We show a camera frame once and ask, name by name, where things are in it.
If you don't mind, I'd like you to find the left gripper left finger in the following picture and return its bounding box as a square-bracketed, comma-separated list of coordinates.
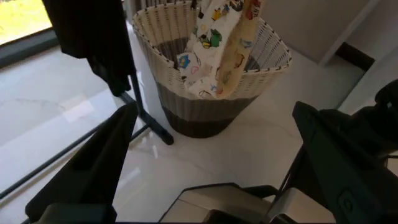
[24, 101, 139, 223]

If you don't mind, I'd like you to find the beige curtain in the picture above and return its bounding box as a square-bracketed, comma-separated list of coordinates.
[123, 0, 193, 12]

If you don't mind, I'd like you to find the black clothes rack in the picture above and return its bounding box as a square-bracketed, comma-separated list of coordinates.
[0, 72, 175, 200]

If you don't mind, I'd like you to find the cream printed garment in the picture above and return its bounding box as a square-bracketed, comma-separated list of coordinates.
[175, 0, 266, 100]

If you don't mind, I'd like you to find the window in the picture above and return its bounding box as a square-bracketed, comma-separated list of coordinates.
[0, 0, 60, 68]

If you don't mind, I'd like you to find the white laundry basket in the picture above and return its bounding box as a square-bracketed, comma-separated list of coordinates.
[131, 0, 293, 139]

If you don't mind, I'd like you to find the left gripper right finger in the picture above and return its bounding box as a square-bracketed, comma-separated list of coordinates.
[291, 101, 398, 223]

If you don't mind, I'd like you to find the black garment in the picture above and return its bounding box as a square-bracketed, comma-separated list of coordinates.
[42, 0, 137, 98]

